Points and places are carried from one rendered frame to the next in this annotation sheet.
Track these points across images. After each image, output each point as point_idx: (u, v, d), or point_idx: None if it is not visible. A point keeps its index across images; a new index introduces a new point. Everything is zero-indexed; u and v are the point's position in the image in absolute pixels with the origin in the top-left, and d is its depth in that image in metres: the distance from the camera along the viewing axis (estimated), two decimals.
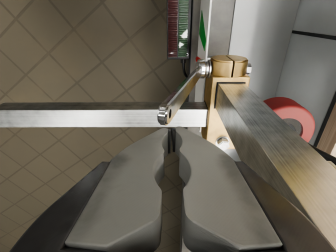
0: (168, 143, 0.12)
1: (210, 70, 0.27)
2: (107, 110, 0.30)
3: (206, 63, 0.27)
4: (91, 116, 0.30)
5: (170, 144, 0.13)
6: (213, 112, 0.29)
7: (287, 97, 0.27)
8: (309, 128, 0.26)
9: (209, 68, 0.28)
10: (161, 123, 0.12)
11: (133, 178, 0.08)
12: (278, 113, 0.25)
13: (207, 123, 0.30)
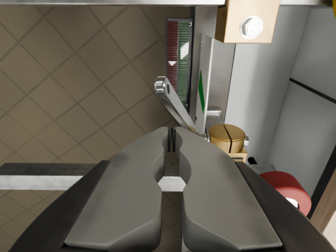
0: (168, 142, 0.12)
1: (208, 138, 0.28)
2: None
3: (204, 133, 0.28)
4: None
5: (170, 142, 0.13)
6: None
7: (283, 172, 0.27)
8: (306, 206, 0.26)
9: (207, 137, 0.28)
10: (158, 91, 0.11)
11: (133, 176, 0.08)
12: None
13: None
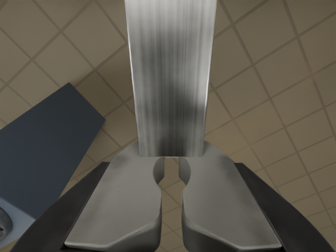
0: None
1: None
2: None
3: None
4: None
5: None
6: None
7: None
8: None
9: None
10: None
11: (133, 178, 0.08)
12: None
13: None
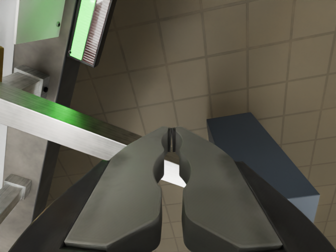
0: (168, 142, 0.12)
1: None
2: None
3: None
4: None
5: (170, 142, 0.13)
6: None
7: None
8: None
9: None
10: None
11: (133, 176, 0.08)
12: None
13: None
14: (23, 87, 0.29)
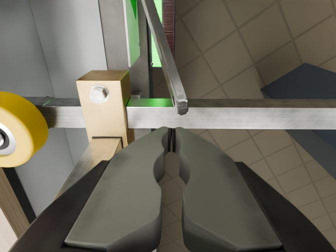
0: (168, 142, 0.12)
1: None
2: None
3: None
4: None
5: (170, 142, 0.13)
6: None
7: None
8: None
9: None
10: (184, 106, 0.10)
11: (133, 176, 0.08)
12: None
13: None
14: None
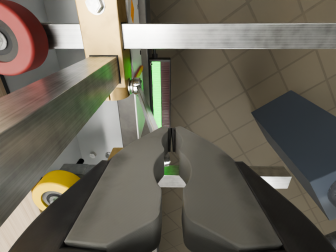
0: (168, 142, 0.12)
1: (128, 89, 0.30)
2: (204, 48, 0.27)
3: (133, 92, 0.31)
4: (224, 39, 0.26)
5: (170, 142, 0.13)
6: (117, 50, 0.26)
7: None
8: None
9: (130, 89, 0.30)
10: (166, 156, 0.15)
11: (133, 176, 0.08)
12: (18, 68, 0.24)
13: (120, 33, 0.25)
14: None
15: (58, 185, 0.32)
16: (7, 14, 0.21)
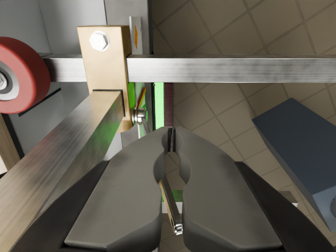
0: (168, 142, 0.12)
1: (133, 120, 0.29)
2: (211, 81, 0.26)
3: (137, 123, 0.30)
4: (233, 73, 0.25)
5: (170, 142, 0.13)
6: (122, 84, 0.25)
7: None
8: None
9: (134, 119, 0.29)
10: (179, 226, 0.14)
11: (133, 176, 0.08)
12: (19, 107, 0.23)
13: (125, 68, 0.24)
14: None
15: None
16: (7, 55, 0.20)
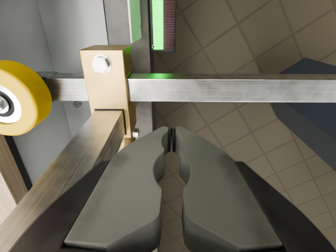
0: (168, 142, 0.12)
1: None
2: None
3: None
4: None
5: (170, 142, 0.13)
6: None
7: None
8: None
9: None
10: None
11: (133, 176, 0.08)
12: None
13: None
14: None
15: None
16: None
